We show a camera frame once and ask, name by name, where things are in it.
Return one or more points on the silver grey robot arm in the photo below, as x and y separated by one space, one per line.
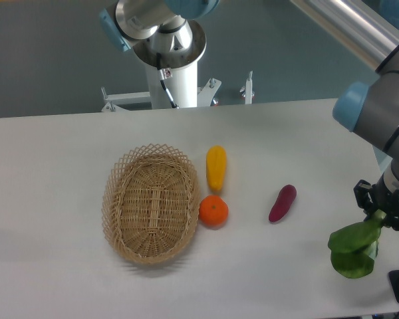
371 112

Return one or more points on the green leafy vegetable toy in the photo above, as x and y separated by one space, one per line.
354 248

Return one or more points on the orange toy fruit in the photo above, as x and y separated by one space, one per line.
213 211

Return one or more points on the white metal stand frame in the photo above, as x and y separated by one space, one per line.
205 96

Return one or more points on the yellow toy vegetable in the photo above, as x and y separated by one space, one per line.
216 163

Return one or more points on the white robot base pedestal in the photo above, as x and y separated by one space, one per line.
165 37

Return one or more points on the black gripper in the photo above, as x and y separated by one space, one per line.
377 197

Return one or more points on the woven wicker basket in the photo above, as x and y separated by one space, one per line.
150 207

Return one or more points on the purple sweet potato toy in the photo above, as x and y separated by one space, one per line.
283 203

